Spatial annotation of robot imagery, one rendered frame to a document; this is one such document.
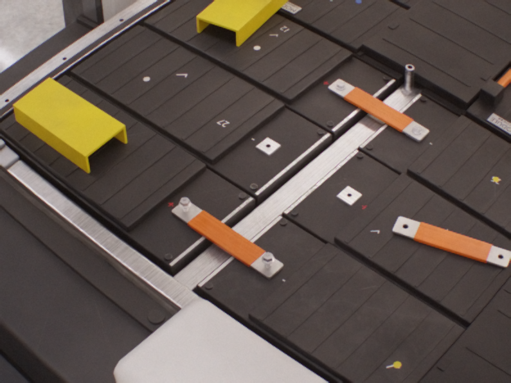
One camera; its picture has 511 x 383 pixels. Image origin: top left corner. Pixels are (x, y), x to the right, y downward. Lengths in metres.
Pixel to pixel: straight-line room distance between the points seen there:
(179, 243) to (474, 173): 0.37
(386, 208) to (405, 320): 0.17
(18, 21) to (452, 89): 2.16
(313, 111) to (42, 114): 0.35
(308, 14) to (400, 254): 0.46
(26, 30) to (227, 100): 1.97
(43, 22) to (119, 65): 1.87
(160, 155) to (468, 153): 0.39
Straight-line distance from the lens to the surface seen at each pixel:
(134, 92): 1.40
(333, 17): 1.51
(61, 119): 1.33
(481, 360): 1.10
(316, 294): 1.15
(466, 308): 1.15
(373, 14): 1.52
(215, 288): 1.17
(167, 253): 1.21
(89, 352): 1.00
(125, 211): 1.24
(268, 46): 1.45
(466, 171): 1.29
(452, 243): 1.20
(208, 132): 1.33
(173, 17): 1.52
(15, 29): 3.31
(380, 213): 1.23
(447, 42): 1.48
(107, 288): 1.04
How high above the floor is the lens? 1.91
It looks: 46 degrees down
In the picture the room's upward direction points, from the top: 2 degrees counter-clockwise
